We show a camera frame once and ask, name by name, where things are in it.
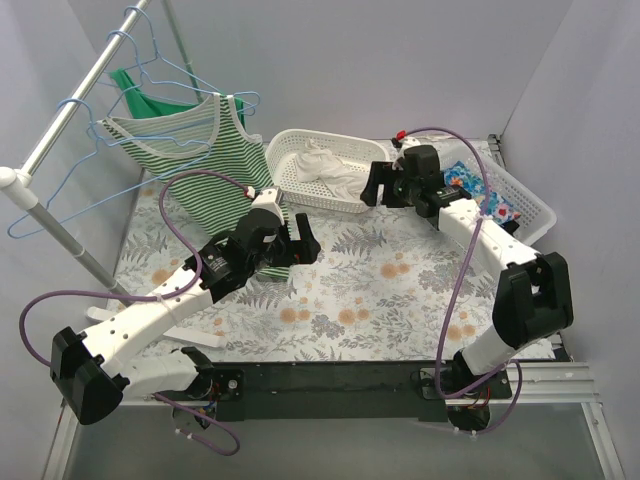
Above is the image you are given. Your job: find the blue hanger under green top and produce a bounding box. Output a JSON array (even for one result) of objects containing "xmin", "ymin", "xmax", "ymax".
[{"xmin": 109, "ymin": 1, "xmax": 220, "ymax": 106}]

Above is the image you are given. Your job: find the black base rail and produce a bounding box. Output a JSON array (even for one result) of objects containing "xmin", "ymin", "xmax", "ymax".
[{"xmin": 154, "ymin": 358, "xmax": 516, "ymax": 426}]

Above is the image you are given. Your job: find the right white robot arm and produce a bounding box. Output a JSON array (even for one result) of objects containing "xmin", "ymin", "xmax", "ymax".
[{"xmin": 361, "ymin": 144, "xmax": 574, "ymax": 399}]

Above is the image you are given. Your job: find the black cloth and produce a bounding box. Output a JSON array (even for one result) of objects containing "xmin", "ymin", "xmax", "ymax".
[{"xmin": 500, "ymin": 220, "xmax": 520, "ymax": 236}]

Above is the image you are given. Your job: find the silver clothes rack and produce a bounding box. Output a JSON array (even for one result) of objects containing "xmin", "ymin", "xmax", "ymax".
[{"xmin": 0, "ymin": 0, "xmax": 211, "ymax": 301}]

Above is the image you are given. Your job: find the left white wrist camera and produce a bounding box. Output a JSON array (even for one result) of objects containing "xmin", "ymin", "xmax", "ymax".
[{"xmin": 251, "ymin": 186, "xmax": 285, "ymax": 223}]

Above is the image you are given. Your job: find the green striped tank top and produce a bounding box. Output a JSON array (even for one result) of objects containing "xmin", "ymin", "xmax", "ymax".
[{"xmin": 101, "ymin": 92, "xmax": 293, "ymax": 279}]

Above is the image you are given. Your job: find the white perforated basket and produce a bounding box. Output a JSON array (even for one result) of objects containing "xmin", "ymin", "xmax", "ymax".
[{"xmin": 266, "ymin": 129, "xmax": 389, "ymax": 214}]

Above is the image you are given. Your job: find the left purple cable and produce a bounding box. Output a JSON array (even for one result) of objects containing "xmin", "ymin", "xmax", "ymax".
[{"xmin": 18, "ymin": 169, "xmax": 257, "ymax": 457}]

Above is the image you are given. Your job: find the purple cable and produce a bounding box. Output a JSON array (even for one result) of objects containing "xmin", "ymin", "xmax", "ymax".
[
  {"xmin": 18, "ymin": 169, "xmax": 257, "ymax": 457},
  {"xmin": 403, "ymin": 126, "xmax": 525, "ymax": 434}
]

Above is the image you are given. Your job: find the blue hanger under striped top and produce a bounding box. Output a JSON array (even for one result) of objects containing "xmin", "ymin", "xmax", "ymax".
[{"xmin": 100, "ymin": 92, "xmax": 257, "ymax": 156}]

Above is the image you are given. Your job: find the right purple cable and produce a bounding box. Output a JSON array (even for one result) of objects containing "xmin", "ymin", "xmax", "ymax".
[{"xmin": 403, "ymin": 126, "xmax": 525, "ymax": 434}]

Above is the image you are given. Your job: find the white tank top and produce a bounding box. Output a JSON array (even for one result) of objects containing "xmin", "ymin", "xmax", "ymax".
[{"xmin": 294, "ymin": 139, "xmax": 368, "ymax": 201}]

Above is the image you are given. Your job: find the solid green tank top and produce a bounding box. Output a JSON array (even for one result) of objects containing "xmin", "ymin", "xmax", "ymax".
[{"xmin": 108, "ymin": 68, "xmax": 247, "ymax": 129}]

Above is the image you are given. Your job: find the light blue wire hanger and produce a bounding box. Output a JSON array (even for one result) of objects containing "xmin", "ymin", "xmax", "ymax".
[{"xmin": 6, "ymin": 98, "xmax": 215, "ymax": 240}]

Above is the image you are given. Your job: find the white lattice basket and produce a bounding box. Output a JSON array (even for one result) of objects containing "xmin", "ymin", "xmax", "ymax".
[{"xmin": 438, "ymin": 141, "xmax": 557, "ymax": 246}]

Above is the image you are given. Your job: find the blue floral cloth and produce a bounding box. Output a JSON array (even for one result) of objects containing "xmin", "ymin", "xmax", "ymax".
[{"xmin": 444, "ymin": 161, "xmax": 520, "ymax": 224}]

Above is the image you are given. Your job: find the floral table mat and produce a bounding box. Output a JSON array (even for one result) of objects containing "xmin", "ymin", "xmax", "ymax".
[{"xmin": 94, "ymin": 137, "xmax": 557, "ymax": 363}]

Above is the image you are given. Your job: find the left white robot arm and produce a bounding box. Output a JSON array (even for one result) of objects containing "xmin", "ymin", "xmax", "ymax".
[{"xmin": 50, "ymin": 207, "xmax": 321, "ymax": 425}]

